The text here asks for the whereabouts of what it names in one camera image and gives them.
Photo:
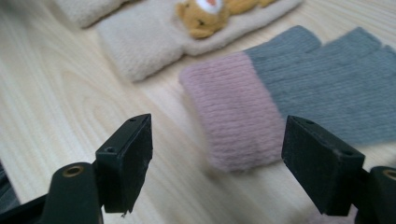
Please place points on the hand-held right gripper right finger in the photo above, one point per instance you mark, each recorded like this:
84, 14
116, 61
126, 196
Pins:
320, 168

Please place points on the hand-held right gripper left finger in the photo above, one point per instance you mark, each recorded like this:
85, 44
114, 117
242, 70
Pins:
124, 161

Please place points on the cream fuzzy glove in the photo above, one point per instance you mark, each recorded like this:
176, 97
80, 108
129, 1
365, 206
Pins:
140, 40
84, 11

